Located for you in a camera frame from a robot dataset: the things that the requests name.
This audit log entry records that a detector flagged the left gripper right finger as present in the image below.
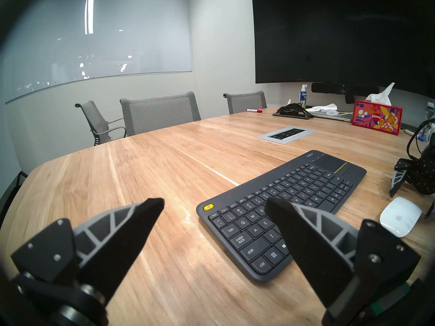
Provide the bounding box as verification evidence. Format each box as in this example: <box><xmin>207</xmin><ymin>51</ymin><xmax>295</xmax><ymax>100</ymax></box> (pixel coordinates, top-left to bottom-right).
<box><xmin>264</xmin><ymin>196</ymin><xmax>422</xmax><ymax>326</ymax></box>

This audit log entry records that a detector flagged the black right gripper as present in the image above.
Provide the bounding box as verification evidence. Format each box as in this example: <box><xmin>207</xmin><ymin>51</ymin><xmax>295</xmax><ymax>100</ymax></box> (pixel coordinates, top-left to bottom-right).
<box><xmin>389</xmin><ymin>132</ymin><xmax>435</xmax><ymax>222</ymax></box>

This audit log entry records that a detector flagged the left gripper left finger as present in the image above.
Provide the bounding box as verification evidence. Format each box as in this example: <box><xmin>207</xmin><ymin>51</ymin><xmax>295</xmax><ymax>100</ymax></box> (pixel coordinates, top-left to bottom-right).
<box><xmin>10</xmin><ymin>198</ymin><xmax>165</xmax><ymax>304</ymax></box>

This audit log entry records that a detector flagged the white computer mouse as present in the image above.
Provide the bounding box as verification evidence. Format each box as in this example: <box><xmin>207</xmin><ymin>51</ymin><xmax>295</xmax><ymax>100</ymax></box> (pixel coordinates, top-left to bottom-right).
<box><xmin>380</xmin><ymin>197</ymin><xmax>423</xmax><ymax>238</ymax></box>

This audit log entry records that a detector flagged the black wireless keyboard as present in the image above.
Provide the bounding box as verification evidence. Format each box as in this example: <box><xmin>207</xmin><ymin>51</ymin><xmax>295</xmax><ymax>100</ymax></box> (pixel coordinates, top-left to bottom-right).
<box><xmin>196</xmin><ymin>150</ymin><xmax>367</xmax><ymax>283</ymax></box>

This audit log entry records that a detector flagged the blue whiteboard marker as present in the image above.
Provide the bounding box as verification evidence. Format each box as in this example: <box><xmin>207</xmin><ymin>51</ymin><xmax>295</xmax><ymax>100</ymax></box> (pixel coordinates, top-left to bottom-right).
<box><xmin>403</xmin><ymin>129</ymin><xmax>425</xmax><ymax>142</ymax></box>

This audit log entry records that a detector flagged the red floral tissue box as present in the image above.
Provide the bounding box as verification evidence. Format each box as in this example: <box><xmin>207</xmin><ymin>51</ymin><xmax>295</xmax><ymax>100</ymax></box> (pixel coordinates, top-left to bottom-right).
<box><xmin>352</xmin><ymin>100</ymin><xmax>403</xmax><ymax>136</ymax></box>

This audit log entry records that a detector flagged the clear plastic water bottle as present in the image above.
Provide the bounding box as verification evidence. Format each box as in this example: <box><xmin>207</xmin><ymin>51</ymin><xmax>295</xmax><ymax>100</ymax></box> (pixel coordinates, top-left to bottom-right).
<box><xmin>425</xmin><ymin>102</ymin><xmax>435</xmax><ymax>132</ymax></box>

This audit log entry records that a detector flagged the white facial tissue sheet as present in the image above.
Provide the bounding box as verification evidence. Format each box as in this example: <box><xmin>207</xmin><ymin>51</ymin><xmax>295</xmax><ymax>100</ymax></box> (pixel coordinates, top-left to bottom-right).
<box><xmin>365</xmin><ymin>83</ymin><xmax>396</xmax><ymax>104</ymax></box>

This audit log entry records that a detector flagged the silver closed laptop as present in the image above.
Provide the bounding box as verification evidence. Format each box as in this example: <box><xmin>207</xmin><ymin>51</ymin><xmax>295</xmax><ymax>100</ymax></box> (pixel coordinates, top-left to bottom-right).
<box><xmin>311</xmin><ymin>110</ymin><xmax>354</xmax><ymax>122</ymax></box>

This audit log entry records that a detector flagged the silver table power outlet panel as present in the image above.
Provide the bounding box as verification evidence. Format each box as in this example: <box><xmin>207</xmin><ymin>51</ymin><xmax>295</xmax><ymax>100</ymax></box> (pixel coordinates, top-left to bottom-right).
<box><xmin>257</xmin><ymin>126</ymin><xmax>316</xmax><ymax>145</ymax></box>

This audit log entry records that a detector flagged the grey armrest office chair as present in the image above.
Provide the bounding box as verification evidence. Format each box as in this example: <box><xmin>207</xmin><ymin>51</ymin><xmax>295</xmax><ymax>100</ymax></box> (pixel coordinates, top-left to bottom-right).
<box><xmin>75</xmin><ymin>100</ymin><xmax>128</xmax><ymax>146</ymax></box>

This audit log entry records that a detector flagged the large crumpled white tissue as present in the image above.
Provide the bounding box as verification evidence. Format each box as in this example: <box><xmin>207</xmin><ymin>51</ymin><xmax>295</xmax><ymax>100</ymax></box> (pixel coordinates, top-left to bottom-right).
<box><xmin>306</xmin><ymin>104</ymin><xmax>338</xmax><ymax>113</ymax></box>

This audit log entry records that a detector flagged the black video conference bar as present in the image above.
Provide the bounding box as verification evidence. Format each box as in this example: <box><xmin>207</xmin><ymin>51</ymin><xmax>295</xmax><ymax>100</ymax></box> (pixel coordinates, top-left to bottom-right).
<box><xmin>311</xmin><ymin>82</ymin><xmax>380</xmax><ymax>105</ymax></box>

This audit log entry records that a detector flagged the grey mesh office chair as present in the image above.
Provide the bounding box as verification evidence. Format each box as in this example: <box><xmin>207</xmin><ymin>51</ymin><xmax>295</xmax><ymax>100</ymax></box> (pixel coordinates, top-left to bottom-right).
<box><xmin>223</xmin><ymin>91</ymin><xmax>268</xmax><ymax>115</ymax></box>
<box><xmin>120</xmin><ymin>91</ymin><xmax>202</xmax><ymax>137</ymax></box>

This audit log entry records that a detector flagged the large black TV screen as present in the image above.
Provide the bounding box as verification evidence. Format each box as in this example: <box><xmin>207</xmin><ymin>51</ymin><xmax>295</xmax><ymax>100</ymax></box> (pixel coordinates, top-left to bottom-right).
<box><xmin>251</xmin><ymin>0</ymin><xmax>435</xmax><ymax>100</ymax></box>

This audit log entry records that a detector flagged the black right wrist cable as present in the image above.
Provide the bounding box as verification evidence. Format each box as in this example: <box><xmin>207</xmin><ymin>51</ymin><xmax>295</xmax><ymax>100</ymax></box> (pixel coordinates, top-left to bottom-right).
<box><xmin>406</xmin><ymin>118</ymin><xmax>435</xmax><ymax>161</ymax></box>

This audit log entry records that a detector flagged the coiled black cable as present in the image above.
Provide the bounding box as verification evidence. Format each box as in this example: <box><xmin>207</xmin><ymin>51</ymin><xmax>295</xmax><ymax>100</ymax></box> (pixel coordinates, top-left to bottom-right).
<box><xmin>277</xmin><ymin>104</ymin><xmax>311</xmax><ymax>116</ymax></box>

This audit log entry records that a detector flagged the wall-mounted glass whiteboard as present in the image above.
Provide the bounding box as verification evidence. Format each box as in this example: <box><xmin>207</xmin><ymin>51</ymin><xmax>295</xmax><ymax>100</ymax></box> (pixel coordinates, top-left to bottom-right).
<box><xmin>0</xmin><ymin>0</ymin><xmax>193</xmax><ymax>104</ymax></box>

